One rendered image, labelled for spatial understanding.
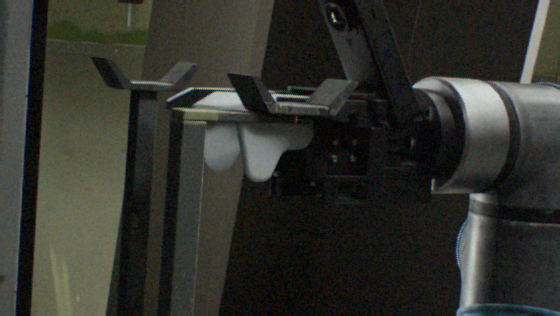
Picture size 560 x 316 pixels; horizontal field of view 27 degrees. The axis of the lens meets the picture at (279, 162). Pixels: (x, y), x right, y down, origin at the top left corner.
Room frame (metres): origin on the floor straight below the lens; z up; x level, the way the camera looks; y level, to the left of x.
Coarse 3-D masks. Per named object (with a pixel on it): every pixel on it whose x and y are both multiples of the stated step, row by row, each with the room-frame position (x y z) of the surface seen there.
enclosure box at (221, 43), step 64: (192, 0) 1.98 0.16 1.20; (256, 0) 1.82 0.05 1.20; (384, 0) 2.38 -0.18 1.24; (448, 0) 2.36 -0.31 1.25; (512, 0) 2.21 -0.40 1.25; (256, 64) 1.83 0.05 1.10; (320, 64) 2.34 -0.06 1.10; (448, 64) 2.35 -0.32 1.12; (512, 64) 2.20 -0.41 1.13; (256, 192) 2.33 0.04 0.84; (256, 256) 2.37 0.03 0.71; (320, 256) 2.46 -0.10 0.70; (384, 256) 2.48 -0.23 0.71; (448, 256) 2.31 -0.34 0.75
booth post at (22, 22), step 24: (24, 0) 1.22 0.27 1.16; (24, 24) 1.22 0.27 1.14; (24, 48) 1.22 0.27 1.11; (24, 72) 1.22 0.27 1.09; (24, 96) 1.22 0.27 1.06; (24, 120) 1.22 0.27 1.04; (24, 144) 1.22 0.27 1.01; (0, 192) 1.21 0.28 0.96; (0, 216) 1.21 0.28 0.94; (0, 240) 1.21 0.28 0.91; (0, 264) 1.21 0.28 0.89; (0, 288) 1.21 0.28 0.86; (0, 312) 1.21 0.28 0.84
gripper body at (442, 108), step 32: (352, 96) 0.83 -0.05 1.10; (416, 96) 0.90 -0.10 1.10; (320, 128) 0.83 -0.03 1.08; (352, 128) 0.84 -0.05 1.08; (384, 128) 0.85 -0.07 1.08; (416, 128) 0.89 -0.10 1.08; (448, 128) 0.88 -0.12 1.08; (288, 160) 0.87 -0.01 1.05; (320, 160) 0.83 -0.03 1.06; (352, 160) 0.84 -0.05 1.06; (384, 160) 0.85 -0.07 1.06; (416, 160) 0.89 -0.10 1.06; (448, 160) 0.88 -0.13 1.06; (288, 192) 0.85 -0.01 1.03; (320, 192) 0.84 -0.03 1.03; (352, 192) 0.86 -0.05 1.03; (384, 192) 0.87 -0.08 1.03; (416, 192) 0.89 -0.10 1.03
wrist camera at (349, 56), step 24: (336, 0) 0.86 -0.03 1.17; (360, 0) 0.84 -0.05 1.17; (336, 24) 0.86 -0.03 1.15; (360, 24) 0.85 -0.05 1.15; (384, 24) 0.86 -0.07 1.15; (360, 48) 0.86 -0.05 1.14; (384, 48) 0.86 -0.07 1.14; (360, 72) 0.88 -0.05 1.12; (384, 72) 0.86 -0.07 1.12; (384, 96) 0.87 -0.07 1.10; (408, 96) 0.87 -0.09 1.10; (408, 120) 0.88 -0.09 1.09
